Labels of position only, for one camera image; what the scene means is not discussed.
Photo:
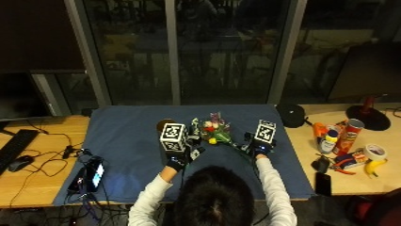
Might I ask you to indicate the person's right hand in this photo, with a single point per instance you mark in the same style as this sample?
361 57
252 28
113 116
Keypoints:
261 148

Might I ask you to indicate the person's left hand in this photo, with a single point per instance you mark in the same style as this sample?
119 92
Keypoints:
179 160

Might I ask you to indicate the artificial flower bouquet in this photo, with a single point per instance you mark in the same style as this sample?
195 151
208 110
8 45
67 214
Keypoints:
216 132

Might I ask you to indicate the right white marker cube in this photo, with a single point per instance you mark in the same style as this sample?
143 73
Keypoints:
265 132

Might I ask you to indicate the white marker cube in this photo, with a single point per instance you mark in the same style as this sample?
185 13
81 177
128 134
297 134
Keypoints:
265 132
172 135

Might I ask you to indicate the left white marker cube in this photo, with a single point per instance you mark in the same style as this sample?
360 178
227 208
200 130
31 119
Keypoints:
172 135

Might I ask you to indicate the brown vase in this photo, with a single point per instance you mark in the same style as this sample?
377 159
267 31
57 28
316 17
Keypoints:
164 123

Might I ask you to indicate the black round cap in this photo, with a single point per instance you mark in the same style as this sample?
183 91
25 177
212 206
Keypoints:
291 115

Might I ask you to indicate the blue table cloth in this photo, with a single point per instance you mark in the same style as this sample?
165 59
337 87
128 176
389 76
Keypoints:
125 141

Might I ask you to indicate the orange plastic toy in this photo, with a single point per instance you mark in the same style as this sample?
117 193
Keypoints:
320 129

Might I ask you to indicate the small black pouch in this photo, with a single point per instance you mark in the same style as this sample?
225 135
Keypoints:
320 164

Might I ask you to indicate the white bottle blue cap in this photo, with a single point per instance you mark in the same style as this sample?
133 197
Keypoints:
328 142

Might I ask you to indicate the black smartphone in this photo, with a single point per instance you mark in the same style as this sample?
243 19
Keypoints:
323 184

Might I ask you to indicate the red chips can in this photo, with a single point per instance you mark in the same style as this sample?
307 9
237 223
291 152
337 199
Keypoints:
348 138

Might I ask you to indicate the red blue snack box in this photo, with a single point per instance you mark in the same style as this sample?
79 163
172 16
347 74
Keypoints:
353 158

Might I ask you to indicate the smartphone with lit screen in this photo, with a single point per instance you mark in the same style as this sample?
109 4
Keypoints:
96 174

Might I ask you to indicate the black round monitor stand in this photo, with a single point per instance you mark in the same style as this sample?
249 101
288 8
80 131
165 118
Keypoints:
369 116

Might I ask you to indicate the white tape roll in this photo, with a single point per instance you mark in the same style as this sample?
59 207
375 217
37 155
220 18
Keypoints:
375 152

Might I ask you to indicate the yellow banana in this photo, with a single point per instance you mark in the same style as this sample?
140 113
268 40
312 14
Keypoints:
372 167

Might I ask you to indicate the black power bank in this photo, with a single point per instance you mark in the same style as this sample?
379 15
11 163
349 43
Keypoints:
77 182

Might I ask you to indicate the dark monitor on stand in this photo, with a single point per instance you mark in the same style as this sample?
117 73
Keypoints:
368 72

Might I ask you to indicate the red chair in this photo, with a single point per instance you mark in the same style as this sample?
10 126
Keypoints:
376 208

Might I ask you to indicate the black computer mouse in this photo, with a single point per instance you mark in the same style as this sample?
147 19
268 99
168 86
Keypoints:
20 162

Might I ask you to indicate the black keyboard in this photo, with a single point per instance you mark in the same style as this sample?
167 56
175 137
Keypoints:
16 147

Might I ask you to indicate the black computer monitor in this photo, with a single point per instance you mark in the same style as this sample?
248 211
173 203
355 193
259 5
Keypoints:
19 97

